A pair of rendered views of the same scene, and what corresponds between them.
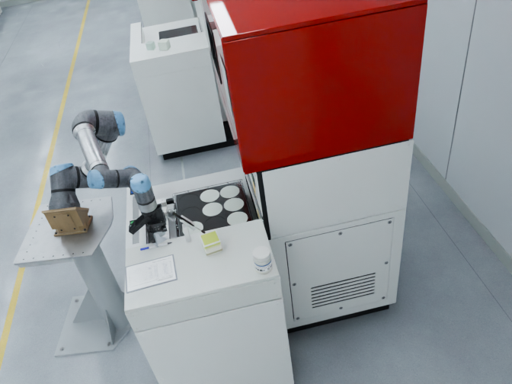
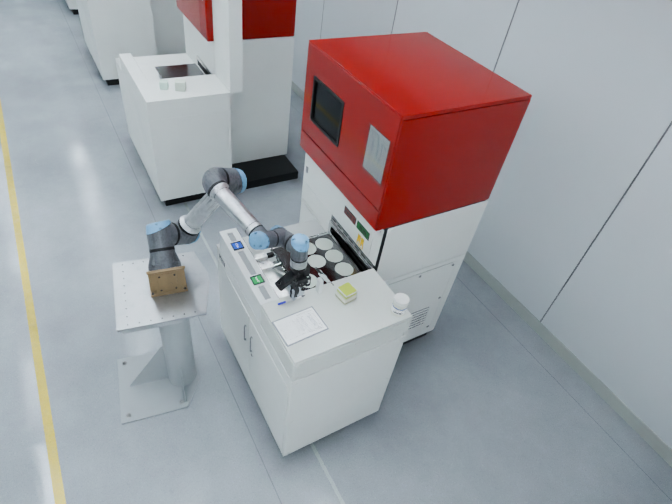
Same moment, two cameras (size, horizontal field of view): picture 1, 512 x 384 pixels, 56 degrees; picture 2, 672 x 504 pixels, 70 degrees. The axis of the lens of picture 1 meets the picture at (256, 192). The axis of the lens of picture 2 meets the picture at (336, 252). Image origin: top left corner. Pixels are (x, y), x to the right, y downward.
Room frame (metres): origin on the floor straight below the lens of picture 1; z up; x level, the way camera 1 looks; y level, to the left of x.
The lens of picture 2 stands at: (0.17, 1.08, 2.66)
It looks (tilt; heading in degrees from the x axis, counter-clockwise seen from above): 42 degrees down; 329
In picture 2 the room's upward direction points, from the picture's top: 10 degrees clockwise
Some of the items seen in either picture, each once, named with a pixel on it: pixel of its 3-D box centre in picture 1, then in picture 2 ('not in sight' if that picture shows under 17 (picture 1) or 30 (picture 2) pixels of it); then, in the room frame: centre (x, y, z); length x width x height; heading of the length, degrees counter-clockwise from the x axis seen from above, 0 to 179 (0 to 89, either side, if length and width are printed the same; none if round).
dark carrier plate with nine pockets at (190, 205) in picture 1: (212, 209); (316, 261); (1.79, 0.22, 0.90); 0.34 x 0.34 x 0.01; 6
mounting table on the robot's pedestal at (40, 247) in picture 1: (73, 235); (164, 295); (1.91, 0.99, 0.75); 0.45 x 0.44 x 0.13; 87
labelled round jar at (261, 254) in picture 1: (262, 260); (399, 304); (1.30, 0.02, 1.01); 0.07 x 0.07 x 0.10
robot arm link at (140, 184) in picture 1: (142, 188); (299, 247); (1.53, 0.45, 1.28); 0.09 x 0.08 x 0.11; 27
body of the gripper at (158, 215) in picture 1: (154, 218); (299, 274); (1.52, 0.44, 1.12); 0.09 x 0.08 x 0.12; 96
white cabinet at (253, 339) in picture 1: (211, 289); (298, 335); (1.70, 0.32, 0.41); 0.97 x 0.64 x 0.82; 6
